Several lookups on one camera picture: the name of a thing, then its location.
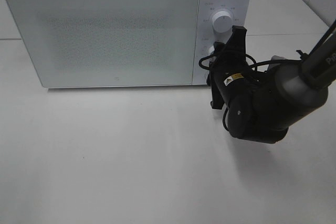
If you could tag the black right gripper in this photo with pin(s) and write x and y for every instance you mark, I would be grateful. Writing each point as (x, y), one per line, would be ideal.
(230, 75)

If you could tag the white timer knob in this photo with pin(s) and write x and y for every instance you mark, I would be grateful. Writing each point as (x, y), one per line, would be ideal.
(211, 50)

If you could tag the round white door button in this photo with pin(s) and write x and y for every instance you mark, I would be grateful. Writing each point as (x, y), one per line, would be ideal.
(206, 76)

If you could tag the white microwave door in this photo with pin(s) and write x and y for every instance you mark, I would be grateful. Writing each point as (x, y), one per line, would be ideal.
(108, 43)

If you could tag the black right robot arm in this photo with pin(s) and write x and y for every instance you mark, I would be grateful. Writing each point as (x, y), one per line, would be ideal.
(261, 100)

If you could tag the upper white power knob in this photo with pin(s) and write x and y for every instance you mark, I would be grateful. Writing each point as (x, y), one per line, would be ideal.
(222, 21)

